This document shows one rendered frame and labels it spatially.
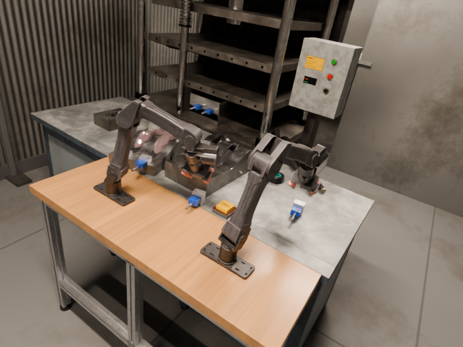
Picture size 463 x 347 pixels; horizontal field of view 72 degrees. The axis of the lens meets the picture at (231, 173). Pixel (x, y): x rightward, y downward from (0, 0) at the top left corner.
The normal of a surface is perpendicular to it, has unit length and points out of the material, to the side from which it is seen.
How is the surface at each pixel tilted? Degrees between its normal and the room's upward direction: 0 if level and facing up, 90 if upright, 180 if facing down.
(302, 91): 90
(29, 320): 0
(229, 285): 0
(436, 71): 90
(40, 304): 0
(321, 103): 90
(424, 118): 90
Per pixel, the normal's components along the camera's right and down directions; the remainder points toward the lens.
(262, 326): 0.14, -0.87
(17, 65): 0.83, 0.37
